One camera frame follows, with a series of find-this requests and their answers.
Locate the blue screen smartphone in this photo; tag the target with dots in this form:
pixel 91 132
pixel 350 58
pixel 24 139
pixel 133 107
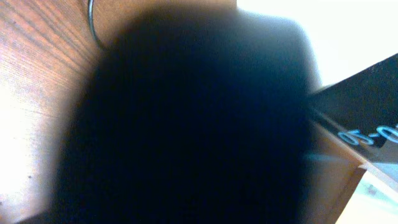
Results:
pixel 361 111

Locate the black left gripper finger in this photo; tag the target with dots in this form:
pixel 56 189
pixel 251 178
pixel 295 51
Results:
pixel 195 115

